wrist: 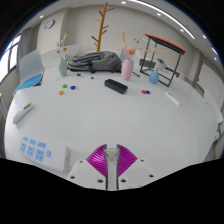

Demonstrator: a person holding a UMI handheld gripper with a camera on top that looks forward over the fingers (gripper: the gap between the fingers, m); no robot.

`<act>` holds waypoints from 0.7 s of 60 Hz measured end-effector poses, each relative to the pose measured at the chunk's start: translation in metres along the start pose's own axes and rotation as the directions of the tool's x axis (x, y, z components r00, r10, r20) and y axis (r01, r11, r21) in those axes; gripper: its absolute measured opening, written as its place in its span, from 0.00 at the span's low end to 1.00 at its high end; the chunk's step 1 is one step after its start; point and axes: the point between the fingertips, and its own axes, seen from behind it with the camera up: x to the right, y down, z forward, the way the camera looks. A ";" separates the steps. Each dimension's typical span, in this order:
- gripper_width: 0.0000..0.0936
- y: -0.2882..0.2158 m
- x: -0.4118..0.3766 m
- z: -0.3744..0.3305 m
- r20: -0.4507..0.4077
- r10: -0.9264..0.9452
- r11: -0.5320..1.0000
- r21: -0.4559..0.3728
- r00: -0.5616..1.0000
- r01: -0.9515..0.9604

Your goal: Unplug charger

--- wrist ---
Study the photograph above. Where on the white power strip blue sockets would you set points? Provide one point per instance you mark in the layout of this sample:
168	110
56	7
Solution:
55	156

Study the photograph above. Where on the window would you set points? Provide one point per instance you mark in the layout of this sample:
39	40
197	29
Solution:
8	56

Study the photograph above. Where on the black rectangular case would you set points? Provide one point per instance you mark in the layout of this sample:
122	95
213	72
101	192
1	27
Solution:
116	86

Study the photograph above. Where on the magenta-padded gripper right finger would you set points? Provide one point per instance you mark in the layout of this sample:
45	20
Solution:
127	160

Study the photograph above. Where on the green vase with dried flowers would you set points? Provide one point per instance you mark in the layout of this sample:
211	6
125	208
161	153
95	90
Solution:
63	68

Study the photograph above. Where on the blue round magnet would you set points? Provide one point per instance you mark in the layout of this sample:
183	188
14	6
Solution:
147	92
72	87

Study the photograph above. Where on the black marker pen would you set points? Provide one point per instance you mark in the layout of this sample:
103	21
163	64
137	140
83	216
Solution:
85	76

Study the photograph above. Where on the pink vase with flowers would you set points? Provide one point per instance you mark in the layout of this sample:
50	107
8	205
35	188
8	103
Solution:
127	70

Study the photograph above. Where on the red round magnet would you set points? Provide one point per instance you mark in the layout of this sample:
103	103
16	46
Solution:
142	91

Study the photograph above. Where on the green round magnet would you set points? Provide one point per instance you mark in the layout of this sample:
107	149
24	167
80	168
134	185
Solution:
64	85

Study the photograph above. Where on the whiteboard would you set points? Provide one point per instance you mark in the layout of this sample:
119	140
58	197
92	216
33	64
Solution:
213	80

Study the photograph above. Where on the ceiling lights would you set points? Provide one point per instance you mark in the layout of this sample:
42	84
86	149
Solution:
158	14

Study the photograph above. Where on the white chair blue seat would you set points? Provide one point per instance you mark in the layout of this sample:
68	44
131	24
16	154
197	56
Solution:
30	65

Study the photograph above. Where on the wooden coat rack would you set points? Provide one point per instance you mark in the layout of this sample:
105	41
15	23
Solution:
101	26

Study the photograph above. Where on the grey backpack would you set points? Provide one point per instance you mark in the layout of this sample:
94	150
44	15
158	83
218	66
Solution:
100	61

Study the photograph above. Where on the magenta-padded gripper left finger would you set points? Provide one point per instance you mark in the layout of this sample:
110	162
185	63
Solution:
97	160

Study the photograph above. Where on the round wall clock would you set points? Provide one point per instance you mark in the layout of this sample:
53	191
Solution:
49	24

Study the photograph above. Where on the black frame stand orange top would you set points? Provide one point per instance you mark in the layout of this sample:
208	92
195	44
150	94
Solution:
165	41

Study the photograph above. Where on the grey curtain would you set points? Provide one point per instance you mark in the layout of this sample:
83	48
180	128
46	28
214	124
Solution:
24	46

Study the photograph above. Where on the orange round magnet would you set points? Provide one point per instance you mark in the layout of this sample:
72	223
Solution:
61	92

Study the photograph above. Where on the blue vase with stems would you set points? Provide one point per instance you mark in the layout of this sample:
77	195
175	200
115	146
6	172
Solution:
153	77

